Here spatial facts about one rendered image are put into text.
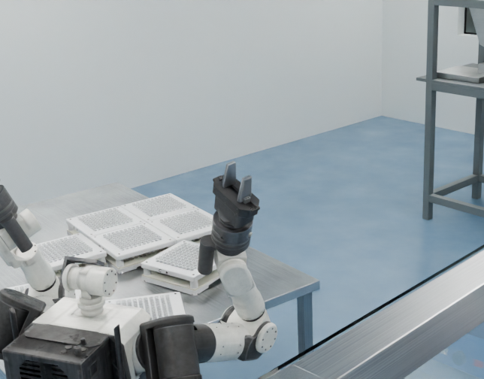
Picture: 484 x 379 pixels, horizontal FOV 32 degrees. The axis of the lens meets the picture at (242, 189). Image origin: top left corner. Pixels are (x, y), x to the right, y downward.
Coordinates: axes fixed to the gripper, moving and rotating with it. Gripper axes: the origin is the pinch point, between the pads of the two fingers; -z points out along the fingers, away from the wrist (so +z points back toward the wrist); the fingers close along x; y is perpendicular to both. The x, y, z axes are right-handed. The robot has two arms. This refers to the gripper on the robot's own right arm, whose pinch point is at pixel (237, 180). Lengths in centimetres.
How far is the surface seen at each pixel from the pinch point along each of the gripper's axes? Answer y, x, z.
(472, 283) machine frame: -15, -63, -36
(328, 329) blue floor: 143, 72, 222
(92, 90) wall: 170, 356, 253
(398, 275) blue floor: 217, 87, 239
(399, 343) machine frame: -32, -66, -39
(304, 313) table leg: 64, 26, 112
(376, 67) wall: 483, 343, 328
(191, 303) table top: 28, 46, 101
